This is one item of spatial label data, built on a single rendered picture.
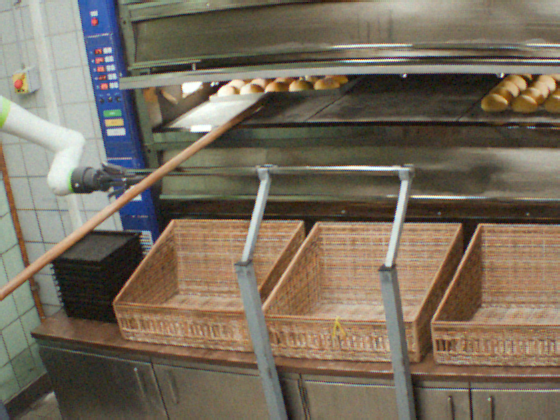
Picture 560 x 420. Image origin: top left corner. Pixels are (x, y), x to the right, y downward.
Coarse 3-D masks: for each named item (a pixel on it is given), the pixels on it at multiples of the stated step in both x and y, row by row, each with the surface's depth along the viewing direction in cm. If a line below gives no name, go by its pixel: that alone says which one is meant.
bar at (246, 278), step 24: (144, 168) 395; (192, 168) 385; (216, 168) 380; (240, 168) 375; (264, 168) 370; (288, 168) 366; (312, 168) 362; (336, 168) 357; (360, 168) 353; (384, 168) 349; (408, 168) 345; (264, 192) 369; (408, 192) 346; (240, 264) 360; (384, 264) 338; (240, 288) 363; (384, 288) 337; (384, 312) 340; (264, 336) 368; (264, 360) 370; (408, 360) 347; (264, 384) 374; (408, 384) 348; (408, 408) 349
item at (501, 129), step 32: (160, 128) 439; (192, 128) 430; (256, 128) 413; (288, 128) 406; (320, 128) 399; (352, 128) 393; (384, 128) 387; (416, 128) 381; (448, 128) 375; (480, 128) 369; (512, 128) 362; (544, 128) 356
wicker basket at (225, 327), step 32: (192, 224) 437; (224, 224) 430; (288, 224) 417; (160, 256) 434; (224, 256) 432; (256, 256) 425; (288, 256) 406; (128, 288) 415; (192, 288) 440; (224, 288) 434; (128, 320) 408; (160, 320) 400; (192, 320) 393; (224, 320) 387
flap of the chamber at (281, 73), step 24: (240, 72) 389; (264, 72) 384; (288, 72) 380; (312, 72) 375; (336, 72) 371; (360, 72) 366; (384, 72) 362; (408, 72) 358; (432, 72) 353; (456, 72) 349; (480, 72) 345; (504, 72) 340; (528, 72) 336; (552, 72) 331
